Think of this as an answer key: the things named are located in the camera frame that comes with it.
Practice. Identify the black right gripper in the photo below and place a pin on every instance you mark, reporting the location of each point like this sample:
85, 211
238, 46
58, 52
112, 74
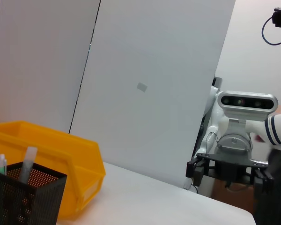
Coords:
229, 170

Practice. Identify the grey marker pen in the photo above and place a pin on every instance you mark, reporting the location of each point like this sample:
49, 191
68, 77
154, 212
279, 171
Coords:
25, 171

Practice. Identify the mint green pen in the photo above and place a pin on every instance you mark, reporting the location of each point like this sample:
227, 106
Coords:
1, 168

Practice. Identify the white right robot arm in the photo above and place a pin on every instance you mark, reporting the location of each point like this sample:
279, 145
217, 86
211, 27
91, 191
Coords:
255, 129

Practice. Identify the black mesh pen holder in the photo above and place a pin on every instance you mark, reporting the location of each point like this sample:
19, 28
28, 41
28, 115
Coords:
37, 199

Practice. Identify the brown cardboard box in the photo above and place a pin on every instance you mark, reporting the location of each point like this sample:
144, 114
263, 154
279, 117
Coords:
236, 197

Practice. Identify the white backdrop board with sticker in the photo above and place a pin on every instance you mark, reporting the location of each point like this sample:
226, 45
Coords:
142, 129

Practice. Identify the small grey sticker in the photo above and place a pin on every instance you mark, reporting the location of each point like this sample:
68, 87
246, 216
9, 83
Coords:
142, 87

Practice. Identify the yellow plastic bin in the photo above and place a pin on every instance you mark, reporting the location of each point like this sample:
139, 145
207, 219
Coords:
84, 152

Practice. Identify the plain white backdrop board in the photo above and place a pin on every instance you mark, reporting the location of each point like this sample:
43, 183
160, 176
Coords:
37, 58

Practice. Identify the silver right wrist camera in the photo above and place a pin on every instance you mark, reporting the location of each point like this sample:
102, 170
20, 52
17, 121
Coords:
248, 103

